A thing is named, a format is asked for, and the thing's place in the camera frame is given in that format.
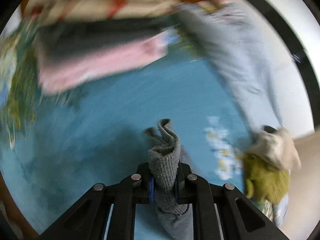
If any cream fluffy garment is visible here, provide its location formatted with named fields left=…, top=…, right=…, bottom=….
left=246, top=125, right=301, bottom=170

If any teal floral bed blanket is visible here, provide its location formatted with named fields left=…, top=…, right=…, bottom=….
left=0, top=17, right=291, bottom=240

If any grey fleece garment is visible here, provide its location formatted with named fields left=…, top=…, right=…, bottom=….
left=146, top=119, right=193, bottom=239

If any cream patterned folded garment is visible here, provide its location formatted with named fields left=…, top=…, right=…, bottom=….
left=24, top=0, right=179, bottom=24

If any black folded garment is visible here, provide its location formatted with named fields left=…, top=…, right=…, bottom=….
left=34, top=16, right=174, bottom=61

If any olive green fluffy garment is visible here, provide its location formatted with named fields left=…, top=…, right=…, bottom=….
left=243, top=154, right=290, bottom=205

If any pink folded garment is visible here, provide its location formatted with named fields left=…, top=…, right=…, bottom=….
left=37, top=32, right=168, bottom=95

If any light blue floral quilt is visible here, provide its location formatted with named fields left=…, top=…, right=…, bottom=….
left=175, top=0, right=291, bottom=140

